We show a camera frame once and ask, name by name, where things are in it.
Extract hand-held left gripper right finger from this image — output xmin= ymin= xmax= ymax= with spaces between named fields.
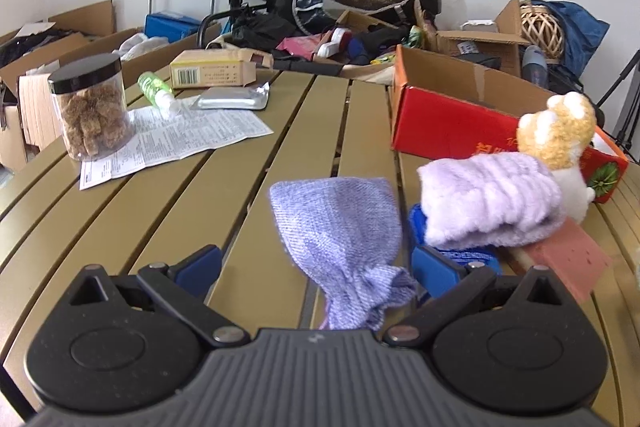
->
xmin=384 ymin=246 xmax=568 ymax=349

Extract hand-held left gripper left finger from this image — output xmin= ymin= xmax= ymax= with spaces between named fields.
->
xmin=67 ymin=245 xmax=252 ymax=349

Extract lavender fluffy towel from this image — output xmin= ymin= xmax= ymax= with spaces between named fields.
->
xmin=417 ymin=153 xmax=568 ymax=248

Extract purple knit cloth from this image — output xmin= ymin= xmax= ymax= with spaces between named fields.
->
xmin=269 ymin=177 xmax=418 ymax=332

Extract pink layered sponge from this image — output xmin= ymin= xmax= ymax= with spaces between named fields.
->
xmin=507 ymin=219 xmax=612 ymax=305

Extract yellow white plush toy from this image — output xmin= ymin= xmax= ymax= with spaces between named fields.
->
xmin=516 ymin=92 xmax=598 ymax=225

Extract printed paper leaflet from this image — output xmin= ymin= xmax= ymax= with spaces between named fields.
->
xmin=79 ymin=97 xmax=275 ymax=191

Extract red cardboard box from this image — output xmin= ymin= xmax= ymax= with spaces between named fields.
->
xmin=390 ymin=44 xmax=630 ymax=205

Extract silver foil pack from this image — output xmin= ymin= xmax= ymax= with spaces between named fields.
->
xmin=192 ymin=82 xmax=272 ymax=111

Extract tan folding table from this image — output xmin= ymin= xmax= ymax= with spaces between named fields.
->
xmin=0 ymin=67 xmax=640 ymax=413

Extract small green bottle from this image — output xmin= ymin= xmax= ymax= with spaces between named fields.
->
xmin=137 ymin=72 xmax=180 ymax=118

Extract clear jar of brown snacks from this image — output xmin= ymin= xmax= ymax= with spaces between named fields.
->
xmin=47 ymin=53 xmax=136 ymax=162

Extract yellow cardboard box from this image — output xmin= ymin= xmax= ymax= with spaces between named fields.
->
xmin=169 ymin=48 xmax=275 ymax=88

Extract stack of corrugated cardboard sheets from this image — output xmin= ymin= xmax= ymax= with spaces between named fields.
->
xmin=17 ymin=62 xmax=65 ymax=148

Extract blue grey hair dryer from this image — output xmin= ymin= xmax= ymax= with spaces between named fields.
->
xmin=521 ymin=45 xmax=551 ymax=88

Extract open brown cardboard box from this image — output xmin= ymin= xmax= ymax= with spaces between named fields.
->
xmin=435 ymin=0 xmax=533 ymax=75

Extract pink package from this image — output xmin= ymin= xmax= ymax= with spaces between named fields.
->
xmin=277 ymin=34 xmax=326 ymax=60

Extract blue box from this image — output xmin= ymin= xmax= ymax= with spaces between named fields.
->
xmin=145 ymin=12 xmax=203 ymax=44

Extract black tripod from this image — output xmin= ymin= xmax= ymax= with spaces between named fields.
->
xmin=595 ymin=49 xmax=640 ymax=162

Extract wicker ball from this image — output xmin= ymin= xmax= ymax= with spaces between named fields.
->
xmin=520 ymin=4 xmax=566 ymax=60

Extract cardboard box with raised flap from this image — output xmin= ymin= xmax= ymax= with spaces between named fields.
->
xmin=47 ymin=0 xmax=118 ymax=40

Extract cardboard box of dark clothes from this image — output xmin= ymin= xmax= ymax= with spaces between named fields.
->
xmin=0 ymin=22 xmax=93 ymax=80

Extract blue bag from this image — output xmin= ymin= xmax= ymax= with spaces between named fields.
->
xmin=530 ymin=0 xmax=611 ymax=78

